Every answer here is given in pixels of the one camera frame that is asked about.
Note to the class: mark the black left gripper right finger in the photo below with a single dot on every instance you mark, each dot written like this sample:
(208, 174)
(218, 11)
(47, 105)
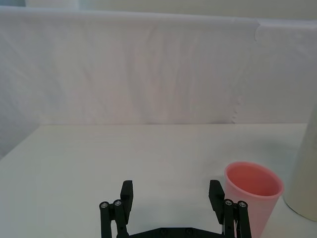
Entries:
(218, 203)

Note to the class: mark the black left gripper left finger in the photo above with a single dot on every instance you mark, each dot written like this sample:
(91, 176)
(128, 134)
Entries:
(125, 198)

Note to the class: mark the cream vacuum bottle steel neck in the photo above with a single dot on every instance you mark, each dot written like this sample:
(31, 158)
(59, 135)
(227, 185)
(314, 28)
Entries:
(304, 178)

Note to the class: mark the pink plastic cup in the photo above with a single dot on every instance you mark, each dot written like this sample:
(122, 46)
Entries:
(250, 198)

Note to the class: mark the white table cloth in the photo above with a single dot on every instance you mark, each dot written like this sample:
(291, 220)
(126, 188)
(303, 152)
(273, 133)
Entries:
(99, 161)

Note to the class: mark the white curtain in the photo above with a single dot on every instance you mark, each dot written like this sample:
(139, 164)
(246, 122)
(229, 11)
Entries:
(123, 74)

